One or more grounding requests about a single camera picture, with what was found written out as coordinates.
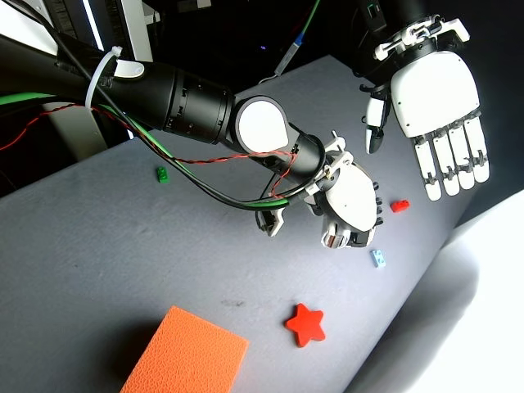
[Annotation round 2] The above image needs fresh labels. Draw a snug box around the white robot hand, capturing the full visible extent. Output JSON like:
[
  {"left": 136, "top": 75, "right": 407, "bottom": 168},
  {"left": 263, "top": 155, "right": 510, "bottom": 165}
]
[
  {"left": 310, "top": 162, "right": 386, "bottom": 250},
  {"left": 359, "top": 48, "right": 491, "bottom": 201}
]

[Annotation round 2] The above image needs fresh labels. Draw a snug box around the red star block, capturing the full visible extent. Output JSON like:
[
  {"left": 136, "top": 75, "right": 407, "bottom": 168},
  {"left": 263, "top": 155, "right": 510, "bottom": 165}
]
[{"left": 285, "top": 302, "right": 328, "bottom": 348}]

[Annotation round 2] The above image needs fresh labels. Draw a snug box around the grey adapter with blue plug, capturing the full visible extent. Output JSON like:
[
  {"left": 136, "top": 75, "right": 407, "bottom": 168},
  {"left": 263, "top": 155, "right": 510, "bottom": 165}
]
[{"left": 273, "top": 35, "right": 305, "bottom": 77}]

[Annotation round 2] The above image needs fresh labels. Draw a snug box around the white backdrop sheet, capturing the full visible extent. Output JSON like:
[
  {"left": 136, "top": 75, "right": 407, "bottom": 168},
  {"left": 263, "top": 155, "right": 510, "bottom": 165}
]
[{"left": 346, "top": 192, "right": 524, "bottom": 393}]

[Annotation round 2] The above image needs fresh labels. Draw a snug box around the orange foam block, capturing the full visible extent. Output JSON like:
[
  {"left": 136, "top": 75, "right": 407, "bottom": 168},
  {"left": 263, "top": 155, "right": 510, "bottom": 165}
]
[{"left": 120, "top": 305, "right": 250, "bottom": 393}]

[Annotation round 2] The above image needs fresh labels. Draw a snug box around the grey table cloth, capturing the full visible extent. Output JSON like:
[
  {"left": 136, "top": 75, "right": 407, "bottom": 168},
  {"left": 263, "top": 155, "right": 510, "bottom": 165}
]
[{"left": 0, "top": 55, "right": 484, "bottom": 393}]

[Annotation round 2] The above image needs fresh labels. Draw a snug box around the white metal cabinet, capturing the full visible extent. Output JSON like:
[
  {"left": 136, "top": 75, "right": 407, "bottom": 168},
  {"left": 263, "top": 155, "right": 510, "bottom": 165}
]
[{"left": 0, "top": 0, "right": 165, "bottom": 160}]

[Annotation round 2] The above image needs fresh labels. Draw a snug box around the green cable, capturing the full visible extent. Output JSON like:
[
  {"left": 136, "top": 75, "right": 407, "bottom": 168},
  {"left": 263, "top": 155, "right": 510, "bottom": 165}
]
[{"left": 300, "top": 0, "right": 323, "bottom": 40}]

